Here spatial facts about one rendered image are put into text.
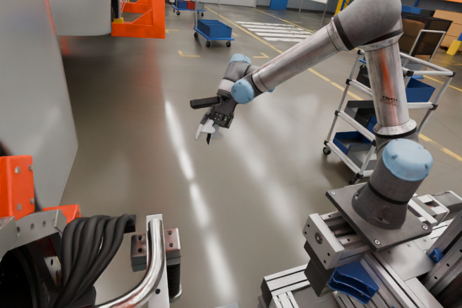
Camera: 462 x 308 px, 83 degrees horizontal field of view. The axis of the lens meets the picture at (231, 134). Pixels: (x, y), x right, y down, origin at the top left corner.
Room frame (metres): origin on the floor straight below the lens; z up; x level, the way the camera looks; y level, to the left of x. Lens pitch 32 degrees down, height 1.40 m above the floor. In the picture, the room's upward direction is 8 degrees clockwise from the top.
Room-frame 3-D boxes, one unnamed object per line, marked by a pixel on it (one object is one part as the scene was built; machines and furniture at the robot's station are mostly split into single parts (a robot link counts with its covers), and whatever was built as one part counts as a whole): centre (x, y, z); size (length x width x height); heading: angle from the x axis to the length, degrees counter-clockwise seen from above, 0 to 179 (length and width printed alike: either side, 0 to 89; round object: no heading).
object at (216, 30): (6.04, 0.69, 0.48); 1.00 x 0.61 x 0.96; 28
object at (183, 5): (9.43, 1.95, 0.48); 1.00 x 0.61 x 0.96; 119
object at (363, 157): (1.97, -1.16, 0.50); 0.54 x 0.42 x 1.00; 20
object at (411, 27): (7.87, -4.51, 0.49); 1.26 x 0.85 x 0.97; 25
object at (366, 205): (0.61, -0.49, 0.87); 0.15 x 0.15 x 0.10
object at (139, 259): (0.31, 0.12, 0.93); 0.09 x 0.05 x 0.05; 110
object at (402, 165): (0.62, -0.49, 0.98); 0.13 x 0.12 x 0.14; 157
